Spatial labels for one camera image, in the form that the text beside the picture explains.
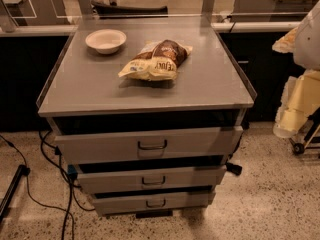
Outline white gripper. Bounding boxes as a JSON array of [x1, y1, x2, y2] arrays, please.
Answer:
[[272, 27, 320, 138]]

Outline grey top drawer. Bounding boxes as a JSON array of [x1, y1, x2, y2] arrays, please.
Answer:
[[55, 126, 243, 164]]

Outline grey drawer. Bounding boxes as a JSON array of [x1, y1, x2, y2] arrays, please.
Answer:
[[92, 188, 215, 216], [78, 166, 226, 194], [55, 126, 243, 164]]

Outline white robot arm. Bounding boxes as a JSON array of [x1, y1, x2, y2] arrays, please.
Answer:
[[272, 1, 320, 138]]

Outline grey drawer cabinet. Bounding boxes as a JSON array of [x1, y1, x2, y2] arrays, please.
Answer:
[[38, 17, 256, 201]]

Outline grey bottom drawer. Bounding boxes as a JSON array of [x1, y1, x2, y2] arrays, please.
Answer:
[[92, 188, 215, 216]]

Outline grey middle drawer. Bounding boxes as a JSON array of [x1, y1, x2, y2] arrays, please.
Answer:
[[78, 166, 226, 194]]

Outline black wheeled cart base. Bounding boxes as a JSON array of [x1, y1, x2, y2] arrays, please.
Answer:
[[289, 108, 320, 156]]

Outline black power plug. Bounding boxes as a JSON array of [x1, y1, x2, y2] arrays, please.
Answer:
[[226, 162, 242, 176]]

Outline yellow brown snack bag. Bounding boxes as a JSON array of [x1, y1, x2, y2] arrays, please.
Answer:
[[118, 40, 193, 81]]

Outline white bowl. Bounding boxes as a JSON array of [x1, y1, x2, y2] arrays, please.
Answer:
[[85, 29, 127, 55]]

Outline dark curved background base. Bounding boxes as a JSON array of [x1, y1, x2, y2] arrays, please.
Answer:
[[91, 1, 168, 19]]

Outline black floor stand bar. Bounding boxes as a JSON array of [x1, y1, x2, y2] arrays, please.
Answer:
[[0, 165, 30, 223]]

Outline black floor cable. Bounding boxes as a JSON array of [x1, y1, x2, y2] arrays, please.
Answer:
[[0, 130, 96, 240]]

